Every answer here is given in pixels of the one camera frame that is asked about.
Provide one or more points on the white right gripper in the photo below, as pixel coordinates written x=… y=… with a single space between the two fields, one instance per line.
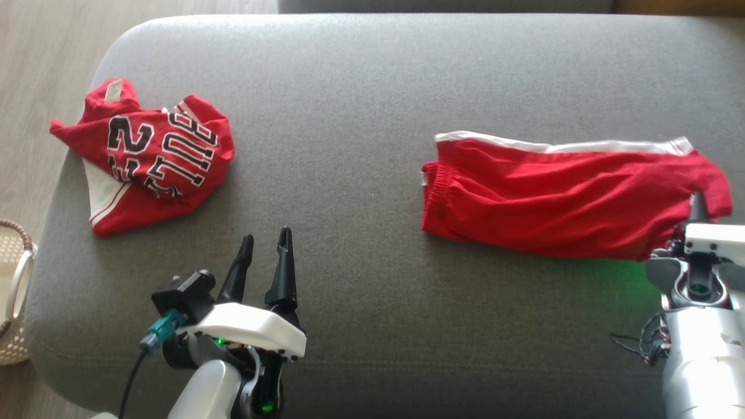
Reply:
x=716 y=238

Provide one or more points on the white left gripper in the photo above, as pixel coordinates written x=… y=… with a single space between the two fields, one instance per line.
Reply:
x=250 y=329

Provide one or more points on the red shorts with white stripe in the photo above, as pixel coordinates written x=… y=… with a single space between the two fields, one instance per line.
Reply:
x=553 y=198

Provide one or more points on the red Bulls basketball jersey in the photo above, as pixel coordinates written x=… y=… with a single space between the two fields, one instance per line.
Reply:
x=157 y=157

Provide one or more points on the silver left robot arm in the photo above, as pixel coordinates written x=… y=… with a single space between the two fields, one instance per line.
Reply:
x=204 y=390

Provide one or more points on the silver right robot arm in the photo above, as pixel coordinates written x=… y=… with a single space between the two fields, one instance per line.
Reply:
x=704 y=361

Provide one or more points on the large grey fabric ottoman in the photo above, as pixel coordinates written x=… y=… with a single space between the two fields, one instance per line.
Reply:
x=349 y=116

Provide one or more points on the cream perforated laundry basket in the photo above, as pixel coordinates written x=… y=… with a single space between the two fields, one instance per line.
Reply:
x=11 y=343

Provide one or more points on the grey sofa seat cushion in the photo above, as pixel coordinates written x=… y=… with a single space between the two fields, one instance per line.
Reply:
x=442 y=6

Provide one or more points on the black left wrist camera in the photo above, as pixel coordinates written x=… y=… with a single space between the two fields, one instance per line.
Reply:
x=183 y=294

